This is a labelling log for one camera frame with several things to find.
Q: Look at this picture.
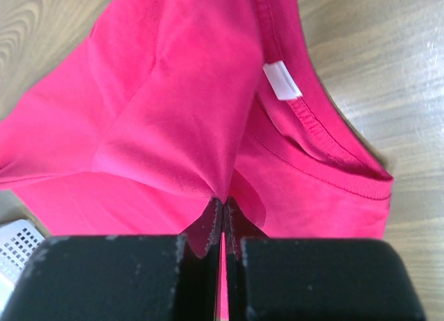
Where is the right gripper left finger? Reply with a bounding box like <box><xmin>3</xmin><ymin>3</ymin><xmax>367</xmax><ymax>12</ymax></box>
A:
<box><xmin>1</xmin><ymin>199</ymin><xmax>223</xmax><ymax>320</ymax></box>

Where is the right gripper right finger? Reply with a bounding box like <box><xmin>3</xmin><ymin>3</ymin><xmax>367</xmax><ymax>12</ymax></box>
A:
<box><xmin>223</xmin><ymin>200</ymin><xmax>426</xmax><ymax>320</ymax></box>

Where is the pink t shirt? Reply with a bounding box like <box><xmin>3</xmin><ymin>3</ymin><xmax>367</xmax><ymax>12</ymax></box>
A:
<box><xmin>0</xmin><ymin>0</ymin><xmax>395</xmax><ymax>321</ymax></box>

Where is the white plastic basket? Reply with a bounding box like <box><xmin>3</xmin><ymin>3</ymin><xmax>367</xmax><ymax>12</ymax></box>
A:
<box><xmin>1</xmin><ymin>219</ymin><xmax>44</xmax><ymax>288</ymax></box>

